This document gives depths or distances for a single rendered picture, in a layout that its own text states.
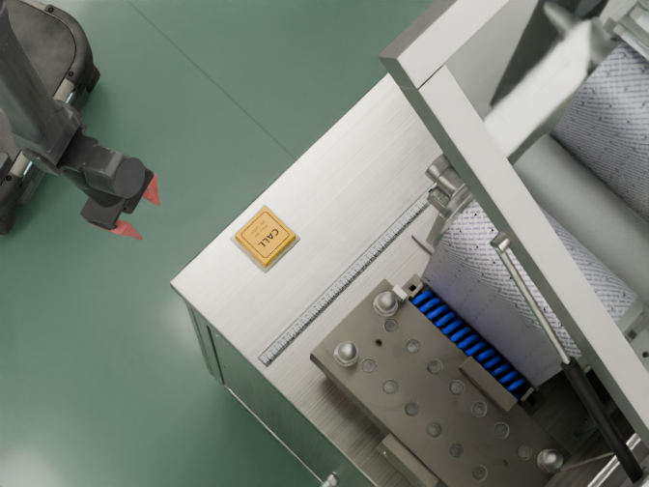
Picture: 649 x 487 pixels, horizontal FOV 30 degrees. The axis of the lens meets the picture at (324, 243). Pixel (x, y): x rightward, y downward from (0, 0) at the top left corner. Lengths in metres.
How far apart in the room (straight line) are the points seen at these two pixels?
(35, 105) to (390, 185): 0.70
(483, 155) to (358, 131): 1.10
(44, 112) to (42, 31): 1.32
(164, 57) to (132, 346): 0.73
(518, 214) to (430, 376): 0.86
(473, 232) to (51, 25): 1.52
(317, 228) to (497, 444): 0.46
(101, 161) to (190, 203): 1.31
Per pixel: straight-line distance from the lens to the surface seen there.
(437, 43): 0.90
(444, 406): 1.80
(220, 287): 1.95
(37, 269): 2.93
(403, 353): 1.81
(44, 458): 2.86
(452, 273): 1.69
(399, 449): 1.80
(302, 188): 1.99
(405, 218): 1.99
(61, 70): 2.82
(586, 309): 1.03
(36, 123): 1.55
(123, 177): 1.64
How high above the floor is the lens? 2.80
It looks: 75 degrees down
